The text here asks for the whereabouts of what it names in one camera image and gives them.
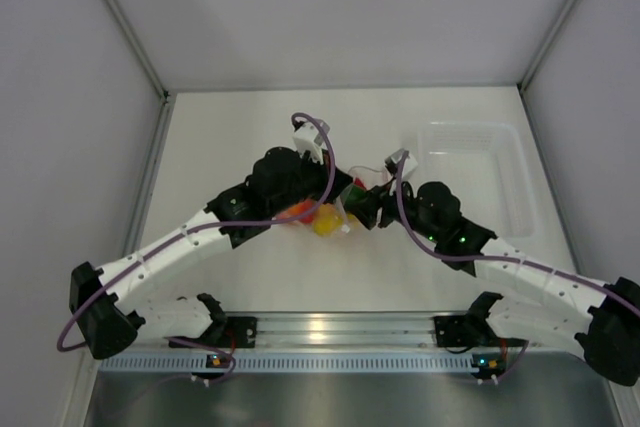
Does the orange yellow fake peach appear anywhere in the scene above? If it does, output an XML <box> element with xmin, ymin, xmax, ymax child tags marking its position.
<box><xmin>276</xmin><ymin>199</ymin><xmax>316</xmax><ymax>225</ymax></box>

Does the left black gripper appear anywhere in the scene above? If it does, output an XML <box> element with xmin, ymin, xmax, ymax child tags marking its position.
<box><xmin>268</xmin><ymin>145</ymin><xmax>352</xmax><ymax>216</ymax></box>

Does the aluminium mounting rail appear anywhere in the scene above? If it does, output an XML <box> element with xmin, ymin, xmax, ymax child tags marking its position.
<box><xmin>228</xmin><ymin>311</ymin><xmax>464</xmax><ymax>350</ymax></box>

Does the purple cable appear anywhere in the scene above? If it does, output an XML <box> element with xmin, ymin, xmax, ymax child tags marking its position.
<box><xmin>389</xmin><ymin>149</ymin><xmax>640</xmax><ymax>318</ymax></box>
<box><xmin>55</xmin><ymin>111</ymin><xmax>335</xmax><ymax>352</ymax></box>

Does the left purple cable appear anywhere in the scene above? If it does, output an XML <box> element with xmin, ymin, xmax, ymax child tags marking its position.
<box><xmin>55</xmin><ymin>111</ymin><xmax>335</xmax><ymax>352</ymax></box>

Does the green fake lime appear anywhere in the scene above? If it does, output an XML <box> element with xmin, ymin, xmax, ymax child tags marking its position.
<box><xmin>345</xmin><ymin>184</ymin><xmax>367</xmax><ymax>205</ymax></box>

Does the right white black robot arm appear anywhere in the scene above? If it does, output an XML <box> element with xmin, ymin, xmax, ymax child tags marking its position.
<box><xmin>345</xmin><ymin>182</ymin><xmax>639</xmax><ymax>387</ymax></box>

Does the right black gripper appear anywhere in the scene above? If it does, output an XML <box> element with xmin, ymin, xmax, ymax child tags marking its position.
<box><xmin>349</xmin><ymin>176</ymin><xmax>442</xmax><ymax>244</ymax></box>

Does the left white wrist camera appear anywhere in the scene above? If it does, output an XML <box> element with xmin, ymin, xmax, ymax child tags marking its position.
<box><xmin>293</xmin><ymin>119</ymin><xmax>330</xmax><ymax>164</ymax></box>

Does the clear zip top bag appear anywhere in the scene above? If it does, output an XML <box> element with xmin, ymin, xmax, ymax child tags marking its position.
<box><xmin>286</xmin><ymin>165</ymin><xmax>391</xmax><ymax>235</ymax></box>

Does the yellow fake corn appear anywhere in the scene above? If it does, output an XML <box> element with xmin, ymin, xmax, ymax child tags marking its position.
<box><xmin>311</xmin><ymin>204</ymin><xmax>357</xmax><ymax>237</ymax></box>

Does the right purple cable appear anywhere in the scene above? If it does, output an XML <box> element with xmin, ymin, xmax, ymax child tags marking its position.
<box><xmin>389</xmin><ymin>149</ymin><xmax>640</xmax><ymax>318</ymax></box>

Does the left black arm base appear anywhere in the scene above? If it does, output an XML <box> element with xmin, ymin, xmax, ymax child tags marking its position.
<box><xmin>179</xmin><ymin>316</ymin><xmax>257</xmax><ymax>349</ymax></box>

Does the white slotted cable duct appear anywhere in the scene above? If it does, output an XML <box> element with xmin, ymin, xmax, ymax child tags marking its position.
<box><xmin>100</xmin><ymin>351</ymin><xmax>501</xmax><ymax>374</ymax></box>

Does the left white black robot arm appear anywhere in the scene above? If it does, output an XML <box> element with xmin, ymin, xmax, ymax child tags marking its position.
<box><xmin>69</xmin><ymin>147</ymin><xmax>353</xmax><ymax>360</ymax></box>

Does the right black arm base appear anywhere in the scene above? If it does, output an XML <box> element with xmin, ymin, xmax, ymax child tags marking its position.
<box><xmin>433</xmin><ymin>314</ymin><xmax>497</xmax><ymax>348</ymax></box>

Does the white plastic basket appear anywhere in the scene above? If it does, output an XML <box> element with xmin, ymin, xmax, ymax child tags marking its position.
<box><xmin>416</xmin><ymin>122</ymin><xmax>536</xmax><ymax>238</ymax></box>

